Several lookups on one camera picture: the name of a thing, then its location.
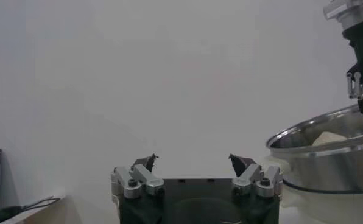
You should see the black computer mouse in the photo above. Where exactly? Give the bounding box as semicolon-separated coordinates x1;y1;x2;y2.
0;206;24;224

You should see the stainless steel steamer basket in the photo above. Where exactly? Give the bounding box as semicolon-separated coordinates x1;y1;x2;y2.
266;99;363;194

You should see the white steamed baozi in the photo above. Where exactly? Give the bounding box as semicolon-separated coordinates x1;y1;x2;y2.
311;131;348;147

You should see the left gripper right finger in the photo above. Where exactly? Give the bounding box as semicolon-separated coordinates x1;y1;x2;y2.
228;153;284;198

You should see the white side desk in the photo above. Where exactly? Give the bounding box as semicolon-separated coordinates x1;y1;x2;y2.
0;196;82;224

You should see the white electric cooker base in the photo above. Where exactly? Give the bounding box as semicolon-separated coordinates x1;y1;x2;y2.
260;155;363;224

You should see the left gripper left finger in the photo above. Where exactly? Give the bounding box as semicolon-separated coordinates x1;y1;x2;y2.
110;153;166;200

